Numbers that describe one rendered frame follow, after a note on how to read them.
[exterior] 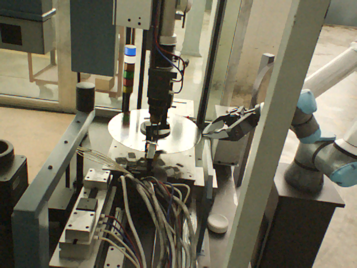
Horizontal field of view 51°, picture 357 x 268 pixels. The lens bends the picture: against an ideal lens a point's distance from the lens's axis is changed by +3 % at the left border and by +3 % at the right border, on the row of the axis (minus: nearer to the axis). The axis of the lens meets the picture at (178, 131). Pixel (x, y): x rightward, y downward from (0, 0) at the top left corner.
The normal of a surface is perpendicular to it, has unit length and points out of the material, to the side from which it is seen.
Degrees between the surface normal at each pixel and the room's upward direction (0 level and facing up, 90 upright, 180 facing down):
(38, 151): 0
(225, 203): 0
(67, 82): 90
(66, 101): 90
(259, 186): 90
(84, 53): 90
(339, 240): 0
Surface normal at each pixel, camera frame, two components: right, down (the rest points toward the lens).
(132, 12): -0.03, 0.47
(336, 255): 0.13, -0.88
